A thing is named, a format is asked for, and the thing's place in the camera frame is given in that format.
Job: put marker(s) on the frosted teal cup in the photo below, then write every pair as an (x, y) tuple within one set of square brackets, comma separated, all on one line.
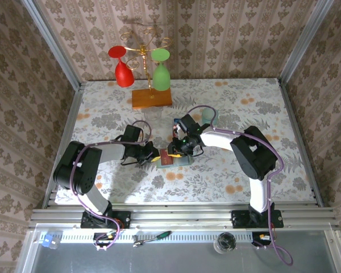
[(207, 116)]

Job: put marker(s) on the gold rack with wooden base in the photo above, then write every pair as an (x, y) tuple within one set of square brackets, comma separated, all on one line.
[(150, 99)]

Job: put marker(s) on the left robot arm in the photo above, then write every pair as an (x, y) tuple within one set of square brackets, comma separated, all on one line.
[(74, 170)]

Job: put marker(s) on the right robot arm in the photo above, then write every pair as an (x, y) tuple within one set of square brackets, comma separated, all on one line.
[(253, 153)]

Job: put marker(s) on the clear glass tumbler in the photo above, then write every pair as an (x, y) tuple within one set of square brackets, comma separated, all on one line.
[(153, 113)]

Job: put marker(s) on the green wine glass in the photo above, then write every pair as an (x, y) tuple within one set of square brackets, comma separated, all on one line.
[(161, 78)]

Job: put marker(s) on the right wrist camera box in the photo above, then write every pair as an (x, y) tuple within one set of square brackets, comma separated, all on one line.
[(182, 130)]

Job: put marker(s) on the blue credit card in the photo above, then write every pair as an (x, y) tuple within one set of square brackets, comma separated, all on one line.
[(176, 121)]

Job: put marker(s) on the clear acrylic box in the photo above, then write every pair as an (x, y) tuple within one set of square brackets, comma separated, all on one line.
[(173, 138)]

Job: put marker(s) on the clear glass jar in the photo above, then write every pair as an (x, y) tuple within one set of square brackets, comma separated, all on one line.
[(224, 243)]

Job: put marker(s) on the grey metal panel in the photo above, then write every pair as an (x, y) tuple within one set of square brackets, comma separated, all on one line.
[(173, 258)]

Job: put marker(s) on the red credit card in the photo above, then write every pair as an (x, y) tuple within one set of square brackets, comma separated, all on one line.
[(166, 160), (175, 131)]

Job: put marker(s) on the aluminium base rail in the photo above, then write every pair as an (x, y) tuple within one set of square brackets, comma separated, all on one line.
[(173, 216)]

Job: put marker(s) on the red wine glass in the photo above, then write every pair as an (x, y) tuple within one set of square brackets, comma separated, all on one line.
[(123, 75)]

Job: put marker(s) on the aluminium side rail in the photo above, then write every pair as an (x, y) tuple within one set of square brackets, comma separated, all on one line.
[(71, 113), (292, 113)]

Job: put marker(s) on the blue connector block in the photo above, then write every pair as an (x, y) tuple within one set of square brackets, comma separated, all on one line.
[(47, 241)]

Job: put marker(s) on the floral table cover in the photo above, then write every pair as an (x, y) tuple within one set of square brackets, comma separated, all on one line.
[(187, 182)]

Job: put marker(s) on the aluminium frame post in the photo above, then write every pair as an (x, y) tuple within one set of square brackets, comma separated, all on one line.
[(301, 42), (53, 45)]

